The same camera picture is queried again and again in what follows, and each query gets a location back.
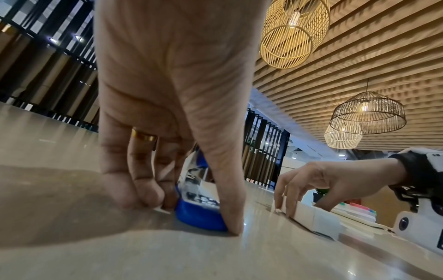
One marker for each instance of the stack of coloured papers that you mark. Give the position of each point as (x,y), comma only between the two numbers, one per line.
(356,211)

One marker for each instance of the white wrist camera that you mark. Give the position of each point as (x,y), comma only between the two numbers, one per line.
(420,227)

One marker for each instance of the green potted plant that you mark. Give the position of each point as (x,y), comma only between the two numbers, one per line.
(322,192)

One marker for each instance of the white cabinet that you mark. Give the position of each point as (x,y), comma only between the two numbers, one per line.
(294,164)

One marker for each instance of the white cardboard box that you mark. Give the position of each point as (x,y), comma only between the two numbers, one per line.
(316,218)

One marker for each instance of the pale wicker pendant lamp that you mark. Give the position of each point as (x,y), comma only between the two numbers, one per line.
(342,136)

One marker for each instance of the person's left hand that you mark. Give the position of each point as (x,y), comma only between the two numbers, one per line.
(166,68)

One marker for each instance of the person's right hand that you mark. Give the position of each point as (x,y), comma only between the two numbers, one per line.
(346,177)

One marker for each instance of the white paper sheet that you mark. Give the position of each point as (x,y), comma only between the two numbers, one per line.
(367,225)

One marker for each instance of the black slatted partition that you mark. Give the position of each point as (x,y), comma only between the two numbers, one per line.
(264,147)
(45,63)

